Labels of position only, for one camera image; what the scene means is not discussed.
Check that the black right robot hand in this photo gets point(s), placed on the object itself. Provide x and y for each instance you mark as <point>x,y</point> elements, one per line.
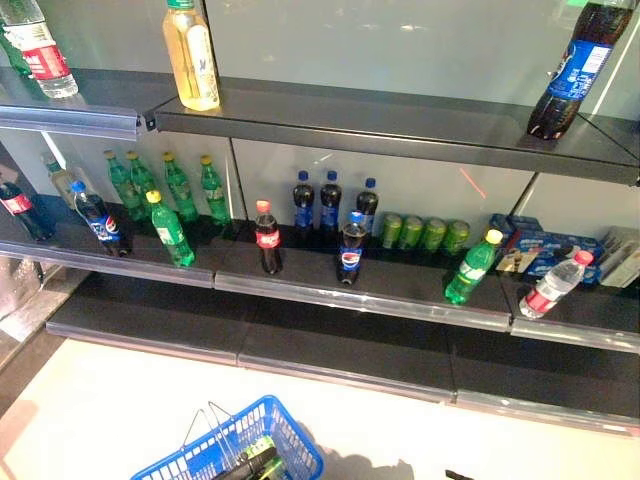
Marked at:
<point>457,475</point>

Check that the blue plastic shopping basket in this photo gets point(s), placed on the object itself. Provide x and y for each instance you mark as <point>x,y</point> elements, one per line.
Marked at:
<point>295,440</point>

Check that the small Pepsi bottle blue cap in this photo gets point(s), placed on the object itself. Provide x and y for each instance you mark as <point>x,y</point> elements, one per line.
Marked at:
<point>330,205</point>
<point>102,225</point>
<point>351,255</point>
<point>303,205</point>
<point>367,200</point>

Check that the green Sprite bottle yellow cap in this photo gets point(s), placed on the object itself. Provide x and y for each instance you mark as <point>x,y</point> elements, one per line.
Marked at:
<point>215,192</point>
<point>470,272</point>
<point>120,187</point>
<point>170,232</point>
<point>142,180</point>
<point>180,190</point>

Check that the small water bottle red cap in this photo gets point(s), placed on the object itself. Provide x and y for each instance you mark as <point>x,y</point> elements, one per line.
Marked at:
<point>550,287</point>

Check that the white grey carton box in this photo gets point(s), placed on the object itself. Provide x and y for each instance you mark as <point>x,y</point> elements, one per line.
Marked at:
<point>620,257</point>

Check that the Coca-Cola bottle red cap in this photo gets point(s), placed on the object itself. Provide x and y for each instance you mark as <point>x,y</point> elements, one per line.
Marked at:
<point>22,210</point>
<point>268,240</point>

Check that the large Pepsi bottle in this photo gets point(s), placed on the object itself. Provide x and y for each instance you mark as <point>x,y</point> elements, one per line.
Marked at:
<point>575,75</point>

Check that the large yellow tea bottle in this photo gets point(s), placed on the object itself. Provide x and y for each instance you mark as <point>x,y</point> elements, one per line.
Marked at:
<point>192,60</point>

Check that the small yellow tea bottle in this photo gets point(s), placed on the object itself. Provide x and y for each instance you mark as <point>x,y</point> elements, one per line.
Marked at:
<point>60,182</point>

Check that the large water bottle red label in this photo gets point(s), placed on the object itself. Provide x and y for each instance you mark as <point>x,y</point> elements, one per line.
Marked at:
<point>45,60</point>

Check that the large green soda bottle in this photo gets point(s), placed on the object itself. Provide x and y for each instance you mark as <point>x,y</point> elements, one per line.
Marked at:
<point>10,52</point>

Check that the black shelf board clear rail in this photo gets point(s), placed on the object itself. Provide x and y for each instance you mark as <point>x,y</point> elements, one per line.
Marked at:
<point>400,280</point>
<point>550,385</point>
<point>600,310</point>
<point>150,315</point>
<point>350,350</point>
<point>55,245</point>

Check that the grey shelf board without rail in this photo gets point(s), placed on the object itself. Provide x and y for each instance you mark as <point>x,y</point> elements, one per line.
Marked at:
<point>350,120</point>

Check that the grey shelf board clear rail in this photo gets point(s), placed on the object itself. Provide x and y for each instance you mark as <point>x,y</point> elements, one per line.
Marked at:
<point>110,92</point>
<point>625,137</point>

